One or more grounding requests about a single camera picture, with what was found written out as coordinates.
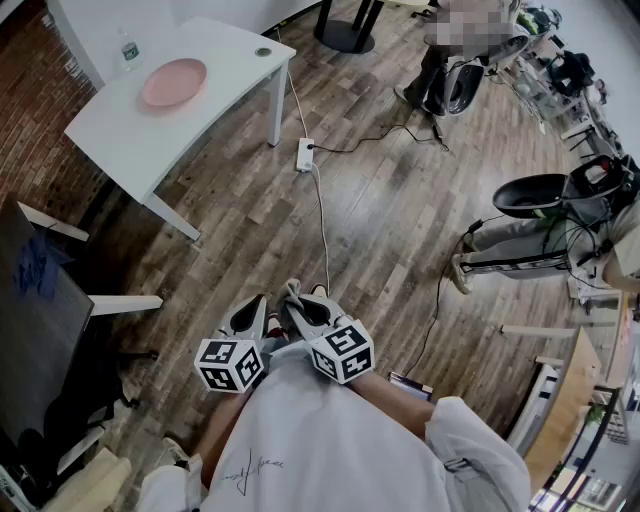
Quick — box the grey shoulder strap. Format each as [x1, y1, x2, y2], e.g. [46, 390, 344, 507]
[442, 457, 481, 484]

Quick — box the big pink plate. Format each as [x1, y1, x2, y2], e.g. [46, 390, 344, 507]
[141, 58, 208, 109]

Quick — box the light wooden desk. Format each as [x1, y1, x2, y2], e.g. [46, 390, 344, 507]
[522, 327, 604, 494]

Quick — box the black cable with adapter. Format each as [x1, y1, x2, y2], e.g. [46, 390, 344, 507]
[308, 119, 454, 155]

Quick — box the black shell chair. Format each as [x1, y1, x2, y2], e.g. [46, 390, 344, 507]
[492, 172, 569, 220]

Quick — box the black screen device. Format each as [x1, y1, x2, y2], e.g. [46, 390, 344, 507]
[388, 370, 434, 401]

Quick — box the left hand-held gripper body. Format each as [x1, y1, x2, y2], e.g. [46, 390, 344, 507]
[193, 327, 274, 397]

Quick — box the person's left forearm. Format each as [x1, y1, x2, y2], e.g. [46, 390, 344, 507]
[192, 387, 261, 494]

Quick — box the grey cloth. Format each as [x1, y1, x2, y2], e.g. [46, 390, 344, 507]
[276, 278, 305, 314]

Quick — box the white table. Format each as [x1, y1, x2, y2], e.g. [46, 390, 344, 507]
[63, 15, 297, 242]

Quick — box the person's right forearm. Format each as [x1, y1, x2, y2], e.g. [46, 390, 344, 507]
[347, 372, 437, 442]

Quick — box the clear water bottle green label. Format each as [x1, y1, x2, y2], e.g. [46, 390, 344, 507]
[118, 28, 144, 73]

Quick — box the person's left shoe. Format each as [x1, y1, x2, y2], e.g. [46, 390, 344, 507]
[267, 310, 287, 346]

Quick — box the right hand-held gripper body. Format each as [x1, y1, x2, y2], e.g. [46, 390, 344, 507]
[305, 313, 376, 385]

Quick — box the white power cable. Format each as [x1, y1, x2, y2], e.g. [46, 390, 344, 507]
[309, 164, 332, 292]

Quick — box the black round table base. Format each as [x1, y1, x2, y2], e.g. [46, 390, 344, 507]
[313, 0, 376, 55]

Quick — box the white chair frame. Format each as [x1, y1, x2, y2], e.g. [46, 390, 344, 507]
[0, 192, 165, 481]

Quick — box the cluttered white shelving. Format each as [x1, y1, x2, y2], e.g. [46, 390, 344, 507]
[514, 0, 640, 156]

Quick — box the white power strip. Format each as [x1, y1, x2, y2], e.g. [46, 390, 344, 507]
[296, 138, 316, 174]

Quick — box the person's white shirt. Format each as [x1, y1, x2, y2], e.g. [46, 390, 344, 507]
[137, 347, 532, 512]

